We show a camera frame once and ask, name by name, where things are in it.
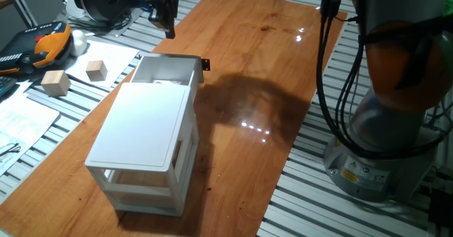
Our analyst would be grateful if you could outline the black rimmed eyeglasses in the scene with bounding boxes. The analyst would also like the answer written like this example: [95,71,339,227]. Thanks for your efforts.
[0,142,21,158]

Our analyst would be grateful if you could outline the printed white paper sheet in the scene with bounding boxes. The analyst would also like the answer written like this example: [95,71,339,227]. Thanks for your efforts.
[0,93,60,177]

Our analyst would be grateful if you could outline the glossy orange wooden board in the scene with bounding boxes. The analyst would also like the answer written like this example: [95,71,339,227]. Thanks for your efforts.
[0,0,348,237]

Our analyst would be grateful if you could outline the white egg shaped object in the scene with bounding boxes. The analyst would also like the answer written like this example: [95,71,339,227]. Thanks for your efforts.
[69,30,88,57]

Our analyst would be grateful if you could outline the black computer keyboard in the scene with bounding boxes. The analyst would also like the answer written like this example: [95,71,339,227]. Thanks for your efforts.
[0,75,18,98]

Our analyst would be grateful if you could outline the large wooden cube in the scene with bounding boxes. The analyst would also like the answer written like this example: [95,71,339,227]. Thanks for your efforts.
[40,69,71,98]

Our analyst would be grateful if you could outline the medium wooden cube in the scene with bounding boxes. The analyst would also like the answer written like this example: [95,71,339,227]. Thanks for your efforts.
[85,59,108,82]

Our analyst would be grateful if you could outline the black orange teach pendant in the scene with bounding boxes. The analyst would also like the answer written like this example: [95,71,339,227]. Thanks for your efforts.
[0,21,74,76]

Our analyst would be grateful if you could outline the white plastic drawer cabinet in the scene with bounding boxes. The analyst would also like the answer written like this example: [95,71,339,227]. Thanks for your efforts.
[84,82,200,217]

